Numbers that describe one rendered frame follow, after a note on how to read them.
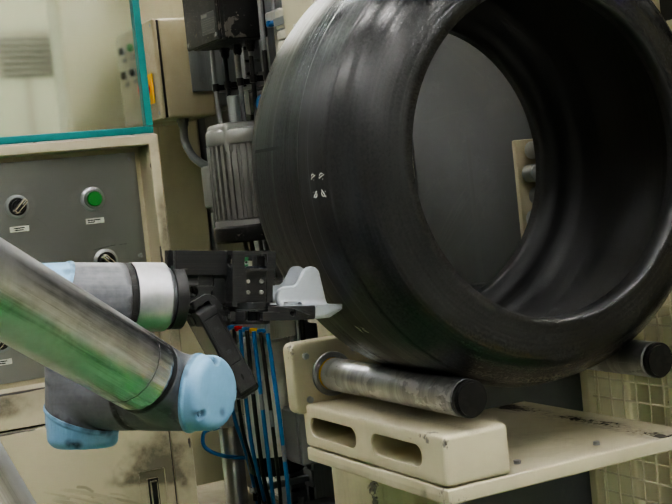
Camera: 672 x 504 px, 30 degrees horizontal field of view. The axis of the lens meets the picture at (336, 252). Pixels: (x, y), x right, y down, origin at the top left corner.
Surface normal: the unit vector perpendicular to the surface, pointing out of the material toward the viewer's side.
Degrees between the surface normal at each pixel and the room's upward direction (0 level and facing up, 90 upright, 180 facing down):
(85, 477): 90
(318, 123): 79
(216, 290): 90
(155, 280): 62
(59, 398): 82
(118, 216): 90
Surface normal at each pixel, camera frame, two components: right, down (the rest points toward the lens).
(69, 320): 0.78, 0.15
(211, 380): 0.85, -0.06
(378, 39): -0.27, -0.34
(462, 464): 0.46, 0.00
